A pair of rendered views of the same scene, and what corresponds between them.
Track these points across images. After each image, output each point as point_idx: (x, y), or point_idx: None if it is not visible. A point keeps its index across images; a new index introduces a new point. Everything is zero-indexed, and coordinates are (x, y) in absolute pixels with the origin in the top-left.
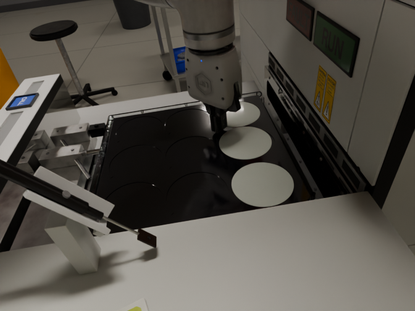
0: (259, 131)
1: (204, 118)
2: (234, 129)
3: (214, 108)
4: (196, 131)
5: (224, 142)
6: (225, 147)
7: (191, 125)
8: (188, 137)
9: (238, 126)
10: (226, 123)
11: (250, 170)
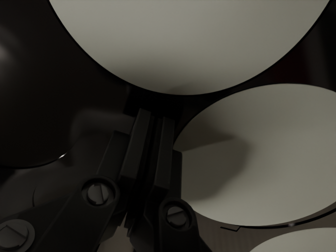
0: (327, 111)
1: (27, 51)
2: (209, 118)
3: (106, 232)
4: (60, 143)
5: (190, 181)
6: (199, 200)
7: (11, 112)
8: (57, 173)
9: (223, 85)
10: (181, 157)
11: (284, 247)
